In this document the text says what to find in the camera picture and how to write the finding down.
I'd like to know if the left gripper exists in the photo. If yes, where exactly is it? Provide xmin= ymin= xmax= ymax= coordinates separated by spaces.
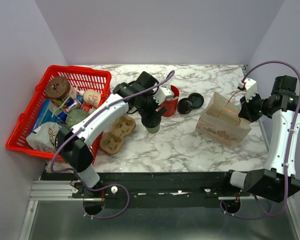
xmin=137 ymin=90 xmax=168 ymax=126

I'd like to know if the green paper cup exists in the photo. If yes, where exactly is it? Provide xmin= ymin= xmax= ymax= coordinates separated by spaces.
xmin=146 ymin=125 xmax=160 ymax=134

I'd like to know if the beige paper bag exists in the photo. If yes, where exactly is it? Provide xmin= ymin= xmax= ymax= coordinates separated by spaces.
xmin=195 ymin=92 xmax=252 ymax=149

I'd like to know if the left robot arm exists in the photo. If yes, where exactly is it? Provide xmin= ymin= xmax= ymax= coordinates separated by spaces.
xmin=55 ymin=71 xmax=174 ymax=198

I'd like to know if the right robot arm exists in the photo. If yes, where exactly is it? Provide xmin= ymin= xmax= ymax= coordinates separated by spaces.
xmin=220 ymin=75 xmax=300 ymax=203

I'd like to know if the red straw holder cup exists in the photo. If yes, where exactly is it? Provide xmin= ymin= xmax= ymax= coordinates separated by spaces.
xmin=161 ymin=85 xmax=180 ymax=117

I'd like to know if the brown cardboard cup carrier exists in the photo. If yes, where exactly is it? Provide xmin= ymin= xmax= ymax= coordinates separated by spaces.
xmin=99 ymin=115 xmax=136 ymax=155

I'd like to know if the stack of black lids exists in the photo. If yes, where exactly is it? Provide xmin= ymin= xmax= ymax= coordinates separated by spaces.
xmin=177 ymin=92 xmax=205 ymax=114

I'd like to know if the beige bottle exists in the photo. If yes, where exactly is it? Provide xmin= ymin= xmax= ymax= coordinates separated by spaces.
xmin=83 ymin=89 xmax=102 ymax=108

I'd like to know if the green round melon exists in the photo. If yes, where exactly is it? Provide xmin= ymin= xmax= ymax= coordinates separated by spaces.
xmin=65 ymin=109 xmax=90 ymax=129

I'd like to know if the blue red can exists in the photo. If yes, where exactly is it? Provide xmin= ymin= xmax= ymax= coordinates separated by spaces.
xmin=56 ymin=95 xmax=84 ymax=122

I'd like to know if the red plastic basket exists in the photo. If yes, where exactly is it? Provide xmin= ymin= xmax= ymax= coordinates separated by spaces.
xmin=5 ymin=65 xmax=112 ymax=161

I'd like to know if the brown cork roll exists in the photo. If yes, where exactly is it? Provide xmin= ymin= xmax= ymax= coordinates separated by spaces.
xmin=45 ymin=76 xmax=71 ymax=101

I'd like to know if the blue white package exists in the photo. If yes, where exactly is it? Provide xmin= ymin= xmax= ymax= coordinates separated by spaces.
xmin=30 ymin=99 xmax=62 ymax=132

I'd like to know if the white snack bag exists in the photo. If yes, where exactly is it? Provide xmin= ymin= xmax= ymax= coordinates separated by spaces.
xmin=26 ymin=122 xmax=61 ymax=153

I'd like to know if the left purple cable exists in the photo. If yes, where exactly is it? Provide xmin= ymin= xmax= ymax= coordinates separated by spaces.
xmin=50 ymin=69 xmax=176 ymax=220

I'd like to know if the purple cable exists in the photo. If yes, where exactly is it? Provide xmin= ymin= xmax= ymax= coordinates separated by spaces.
xmin=50 ymin=69 xmax=176 ymax=220
xmin=219 ymin=60 xmax=300 ymax=220

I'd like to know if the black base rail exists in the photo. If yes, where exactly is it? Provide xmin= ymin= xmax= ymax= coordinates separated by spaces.
xmin=41 ymin=172 xmax=245 ymax=211

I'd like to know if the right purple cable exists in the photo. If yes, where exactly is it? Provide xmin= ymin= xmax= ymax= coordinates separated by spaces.
xmin=219 ymin=60 xmax=300 ymax=220

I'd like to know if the aluminium frame rail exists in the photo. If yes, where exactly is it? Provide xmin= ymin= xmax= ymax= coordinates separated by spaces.
xmin=20 ymin=173 xmax=300 ymax=240

